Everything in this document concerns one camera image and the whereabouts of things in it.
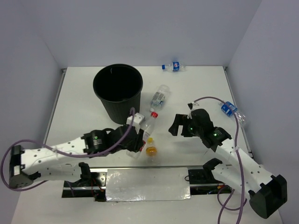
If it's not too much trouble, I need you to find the black metal base rail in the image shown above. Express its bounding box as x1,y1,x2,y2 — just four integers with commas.
62,168,225,202

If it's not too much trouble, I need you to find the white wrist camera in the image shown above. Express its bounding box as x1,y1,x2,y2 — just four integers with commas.
126,113,145,129
187,102,200,111

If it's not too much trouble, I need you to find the clear bottle white green label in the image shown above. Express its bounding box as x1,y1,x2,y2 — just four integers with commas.
149,84,170,112

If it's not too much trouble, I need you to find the blue label bottle at wall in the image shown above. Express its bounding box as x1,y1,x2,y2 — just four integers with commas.
161,61,186,72

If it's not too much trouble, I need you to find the silver foil sheet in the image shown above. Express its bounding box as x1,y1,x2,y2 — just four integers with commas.
106,168,191,202

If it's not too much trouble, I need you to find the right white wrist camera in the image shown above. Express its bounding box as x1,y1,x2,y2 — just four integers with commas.
187,102,200,111

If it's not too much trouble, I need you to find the black plastic waste bin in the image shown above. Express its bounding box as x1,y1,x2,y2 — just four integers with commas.
93,64,143,125

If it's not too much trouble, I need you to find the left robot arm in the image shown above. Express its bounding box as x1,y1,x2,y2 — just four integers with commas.
8,125,144,191

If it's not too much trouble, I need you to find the blue label bottle right side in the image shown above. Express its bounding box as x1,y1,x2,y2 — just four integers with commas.
219,101,246,126

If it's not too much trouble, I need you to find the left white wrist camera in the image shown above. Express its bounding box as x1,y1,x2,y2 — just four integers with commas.
126,113,145,129

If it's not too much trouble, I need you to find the red cap red label bottle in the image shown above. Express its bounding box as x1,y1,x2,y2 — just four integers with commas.
126,112,158,159

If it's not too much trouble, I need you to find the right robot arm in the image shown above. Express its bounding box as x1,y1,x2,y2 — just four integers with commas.
169,109,287,219

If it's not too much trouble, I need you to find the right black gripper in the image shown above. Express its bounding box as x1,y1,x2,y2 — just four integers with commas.
168,113,203,137

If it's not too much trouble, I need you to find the yellow cap orange label bottle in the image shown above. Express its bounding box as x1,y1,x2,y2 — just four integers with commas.
145,137,157,162

